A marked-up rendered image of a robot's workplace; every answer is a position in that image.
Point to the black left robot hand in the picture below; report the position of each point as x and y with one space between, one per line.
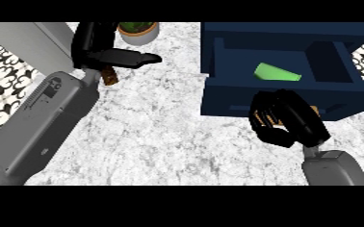
96 41

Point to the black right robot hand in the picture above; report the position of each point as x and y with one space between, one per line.
304 121

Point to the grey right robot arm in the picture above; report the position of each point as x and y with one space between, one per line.
335 170

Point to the green cup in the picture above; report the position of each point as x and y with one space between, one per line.
275 72

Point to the navy blue drawer front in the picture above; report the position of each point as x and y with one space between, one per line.
227 99

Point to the green plant in grey pot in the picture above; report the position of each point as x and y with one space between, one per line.
138 33

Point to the brown textured object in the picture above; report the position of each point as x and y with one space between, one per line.
110 77

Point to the navy blue cabinet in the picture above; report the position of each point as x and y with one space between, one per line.
266 32

